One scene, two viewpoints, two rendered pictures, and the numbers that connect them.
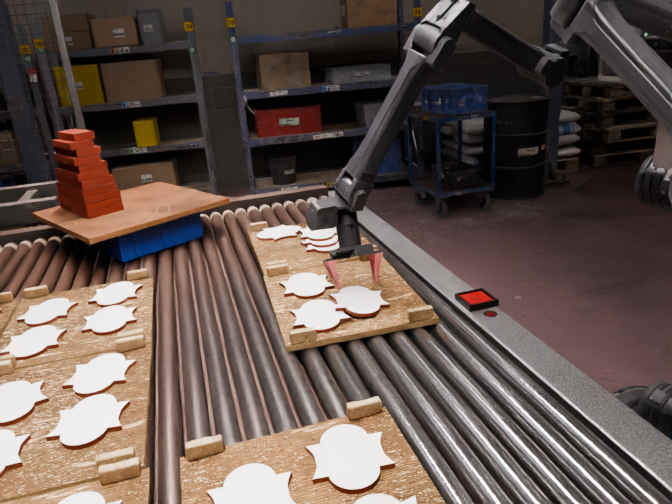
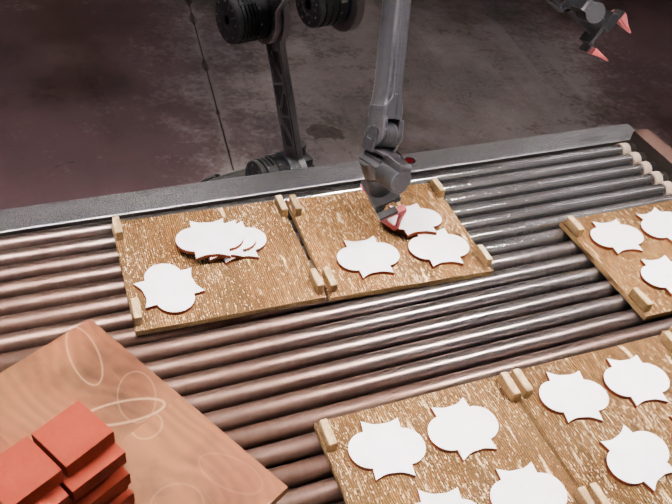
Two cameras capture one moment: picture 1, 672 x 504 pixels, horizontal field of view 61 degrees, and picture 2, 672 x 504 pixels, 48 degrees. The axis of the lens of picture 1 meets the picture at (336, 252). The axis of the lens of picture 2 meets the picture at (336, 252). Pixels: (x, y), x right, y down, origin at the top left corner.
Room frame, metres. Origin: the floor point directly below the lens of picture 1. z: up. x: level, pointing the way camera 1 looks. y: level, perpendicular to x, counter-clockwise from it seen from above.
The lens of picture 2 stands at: (1.72, 1.35, 2.11)
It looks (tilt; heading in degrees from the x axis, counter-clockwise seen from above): 42 degrees down; 257
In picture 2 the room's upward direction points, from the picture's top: 9 degrees clockwise
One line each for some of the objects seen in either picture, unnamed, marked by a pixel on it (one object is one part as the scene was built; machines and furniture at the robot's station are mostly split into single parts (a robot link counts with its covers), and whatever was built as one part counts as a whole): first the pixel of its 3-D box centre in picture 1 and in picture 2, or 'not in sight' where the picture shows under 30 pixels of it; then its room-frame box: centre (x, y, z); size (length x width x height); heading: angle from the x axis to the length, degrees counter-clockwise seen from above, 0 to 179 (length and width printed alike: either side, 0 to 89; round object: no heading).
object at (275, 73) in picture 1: (282, 70); not in sight; (5.98, 0.39, 1.26); 0.49 x 0.38 x 0.34; 104
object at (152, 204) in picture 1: (130, 207); (54, 494); (1.95, 0.71, 1.03); 0.50 x 0.50 x 0.02; 43
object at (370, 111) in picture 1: (380, 112); not in sight; (6.06, -0.58, 0.76); 0.50 x 0.36 x 0.24; 104
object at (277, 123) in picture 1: (287, 119); not in sight; (5.95, 0.39, 0.78); 0.66 x 0.45 x 0.28; 98
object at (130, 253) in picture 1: (142, 227); not in sight; (1.90, 0.67, 0.97); 0.31 x 0.31 x 0.10; 43
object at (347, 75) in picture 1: (357, 73); not in sight; (6.02, -0.36, 1.16); 0.60 x 0.40 x 0.15; 101
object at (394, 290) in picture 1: (341, 297); (386, 236); (1.30, -0.01, 0.93); 0.41 x 0.35 x 0.02; 12
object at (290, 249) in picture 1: (309, 244); (215, 260); (1.71, 0.08, 0.93); 0.41 x 0.35 x 0.02; 13
